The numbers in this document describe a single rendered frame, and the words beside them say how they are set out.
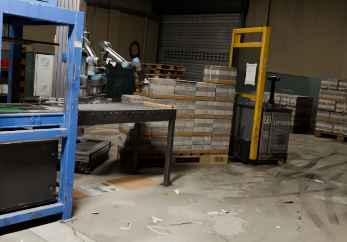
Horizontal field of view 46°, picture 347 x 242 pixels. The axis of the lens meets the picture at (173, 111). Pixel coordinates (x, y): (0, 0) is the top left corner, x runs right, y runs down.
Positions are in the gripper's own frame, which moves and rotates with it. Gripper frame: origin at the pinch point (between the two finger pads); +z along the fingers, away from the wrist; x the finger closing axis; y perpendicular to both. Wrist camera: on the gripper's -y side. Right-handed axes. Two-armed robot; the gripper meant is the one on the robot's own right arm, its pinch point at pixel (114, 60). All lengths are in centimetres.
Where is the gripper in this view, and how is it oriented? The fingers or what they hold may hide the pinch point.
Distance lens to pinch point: 406.5
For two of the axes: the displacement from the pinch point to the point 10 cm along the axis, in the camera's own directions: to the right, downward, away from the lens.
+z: 8.4, 1.3, -5.3
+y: -1.6, 9.9, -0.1
